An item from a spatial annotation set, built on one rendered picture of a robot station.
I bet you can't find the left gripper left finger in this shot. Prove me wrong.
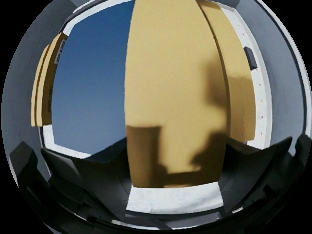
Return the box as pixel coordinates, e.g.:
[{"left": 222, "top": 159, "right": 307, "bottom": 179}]
[{"left": 41, "top": 137, "right": 132, "bottom": 222}]

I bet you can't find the brown cardboard carton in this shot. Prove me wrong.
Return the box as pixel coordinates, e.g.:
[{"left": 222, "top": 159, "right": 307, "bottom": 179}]
[
  {"left": 195, "top": 0, "right": 256, "bottom": 142},
  {"left": 37, "top": 32, "right": 68, "bottom": 126},
  {"left": 31, "top": 44, "right": 51, "bottom": 126},
  {"left": 125, "top": 0, "right": 227, "bottom": 189}
]

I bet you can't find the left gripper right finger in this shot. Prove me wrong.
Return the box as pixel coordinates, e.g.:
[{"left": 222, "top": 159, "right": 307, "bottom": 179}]
[{"left": 217, "top": 137, "right": 292, "bottom": 214}]

